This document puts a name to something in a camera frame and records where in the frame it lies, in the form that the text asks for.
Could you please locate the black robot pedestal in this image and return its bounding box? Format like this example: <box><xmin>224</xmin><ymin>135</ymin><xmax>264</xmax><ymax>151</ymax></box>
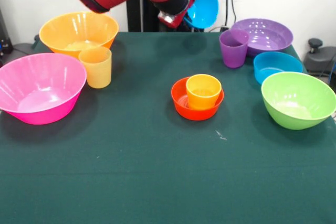
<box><xmin>125</xmin><ymin>0</ymin><xmax>213</xmax><ymax>33</ymax></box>

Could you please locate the dark green table cloth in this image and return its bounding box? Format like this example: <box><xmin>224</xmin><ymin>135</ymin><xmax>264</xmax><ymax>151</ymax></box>
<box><xmin>0</xmin><ymin>31</ymin><xmax>336</xmax><ymax>224</ymax></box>

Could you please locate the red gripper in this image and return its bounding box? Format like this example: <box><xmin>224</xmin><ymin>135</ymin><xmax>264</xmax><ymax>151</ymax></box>
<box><xmin>157</xmin><ymin>0</ymin><xmax>197</xmax><ymax>28</ymax></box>

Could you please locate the lime green bowl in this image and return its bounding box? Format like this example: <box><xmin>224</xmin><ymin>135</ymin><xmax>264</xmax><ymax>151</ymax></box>
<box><xmin>261</xmin><ymin>71</ymin><xmax>336</xmax><ymax>131</ymax></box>

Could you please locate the shallow blue bowl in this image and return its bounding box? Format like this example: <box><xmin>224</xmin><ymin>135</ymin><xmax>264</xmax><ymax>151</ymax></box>
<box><xmin>253</xmin><ymin>51</ymin><xmax>304</xmax><ymax>85</ymax></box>

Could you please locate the pink bowl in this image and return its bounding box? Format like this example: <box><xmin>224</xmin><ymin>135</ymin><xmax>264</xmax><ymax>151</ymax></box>
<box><xmin>0</xmin><ymin>52</ymin><xmax>87</xmax><ymax>125</ymax></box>

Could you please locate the yellow cup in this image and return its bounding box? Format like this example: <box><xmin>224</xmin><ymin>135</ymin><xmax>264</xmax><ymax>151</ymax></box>
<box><xmin>78</xmin><ymin>46</ymin><xmax>112</xmax><ymax>89</ymax></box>

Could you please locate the large yellow-orange bowl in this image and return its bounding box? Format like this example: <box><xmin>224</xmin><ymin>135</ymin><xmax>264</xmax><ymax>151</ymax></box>
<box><xmin>38</xmin><ymin>11</ymin><xmax>119</xmax><ymax>60</ymax></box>

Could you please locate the dark grey round base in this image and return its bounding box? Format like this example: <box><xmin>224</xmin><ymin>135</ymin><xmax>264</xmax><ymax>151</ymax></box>
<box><xmin>12</xmin><ymin>34</ymin><xmax>41</xmax><ymax>51</ymax></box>
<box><xmin>304</xmin><ymin>38</ymin><xmax>336</xmax><ymax>77</ymax></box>

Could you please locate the purple bowl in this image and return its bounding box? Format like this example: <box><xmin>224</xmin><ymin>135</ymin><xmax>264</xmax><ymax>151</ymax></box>
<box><xmin>230</xmin><ymin>18</ymin><xmax>293</xmax><ymax>57</ymax></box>

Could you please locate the black electronics box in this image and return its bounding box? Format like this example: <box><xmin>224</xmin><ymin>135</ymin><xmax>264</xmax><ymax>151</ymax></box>
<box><xmin>0</xmin><ymin>7</ymin><xmax>14</xmax><ymax>55</ymax></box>

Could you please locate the orange cup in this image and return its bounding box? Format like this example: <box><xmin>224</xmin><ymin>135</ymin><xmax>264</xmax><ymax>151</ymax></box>
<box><xmin>185</xmin><ymin>73</ymin><xmax>222</xmax><ymax>111</ymax></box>

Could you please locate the deep blue bowl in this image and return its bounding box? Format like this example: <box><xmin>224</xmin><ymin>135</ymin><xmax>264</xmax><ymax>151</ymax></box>
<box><xmin>180</xmin><ymin>0</ymin><xmax>219</xmax><ymax>29</ymax></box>

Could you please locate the purple cup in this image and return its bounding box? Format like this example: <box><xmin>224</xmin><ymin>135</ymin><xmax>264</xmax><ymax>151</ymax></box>
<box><xmin>219</xmin><ymin>29</ymin><xmax>250</xmax><ymax>69</ymax></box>

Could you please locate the small red-orange bowl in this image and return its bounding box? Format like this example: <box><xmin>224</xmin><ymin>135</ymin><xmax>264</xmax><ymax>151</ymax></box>
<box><xmin>171</xmin><ymin>76</ymin><xmax>225</xmax><ymax>121</ymax></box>

